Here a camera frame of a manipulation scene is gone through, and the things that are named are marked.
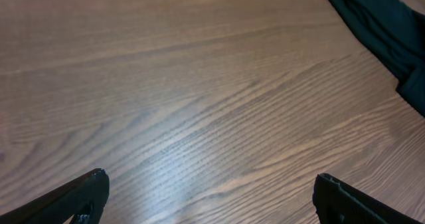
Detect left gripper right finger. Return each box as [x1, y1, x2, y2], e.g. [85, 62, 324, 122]
[312, 173, 421, 224]

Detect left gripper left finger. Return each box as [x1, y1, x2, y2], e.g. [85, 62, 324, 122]
[1, 168, 110, 224]

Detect black garment pile right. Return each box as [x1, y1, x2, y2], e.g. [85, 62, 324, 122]
[329, 0, 424, 115]

